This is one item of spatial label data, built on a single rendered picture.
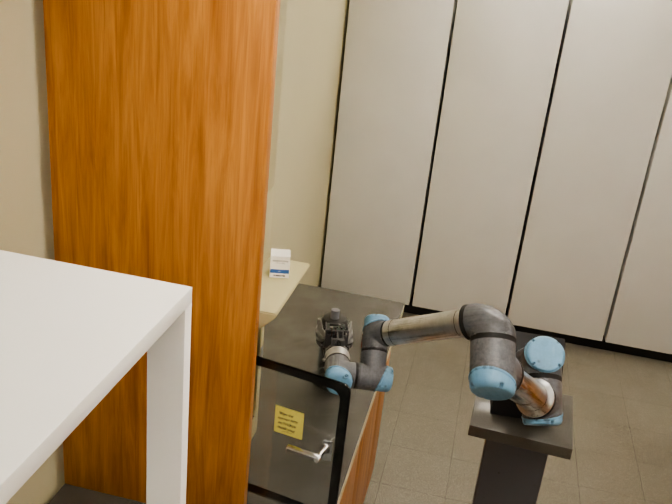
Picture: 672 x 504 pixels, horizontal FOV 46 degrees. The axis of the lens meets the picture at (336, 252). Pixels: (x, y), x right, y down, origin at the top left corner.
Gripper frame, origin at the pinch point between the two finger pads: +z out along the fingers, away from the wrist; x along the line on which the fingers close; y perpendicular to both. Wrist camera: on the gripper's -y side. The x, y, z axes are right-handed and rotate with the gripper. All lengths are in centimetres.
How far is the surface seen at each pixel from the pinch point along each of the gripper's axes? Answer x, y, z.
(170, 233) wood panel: 43, 55, -61
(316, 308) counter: 3, -22, 56
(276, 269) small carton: 20, 38, -39
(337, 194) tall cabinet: -15, -42, 253
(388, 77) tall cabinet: -38, 35, 247
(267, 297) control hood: 21, 36, -51
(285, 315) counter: 15, -22, 49
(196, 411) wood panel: 36, 10, -63
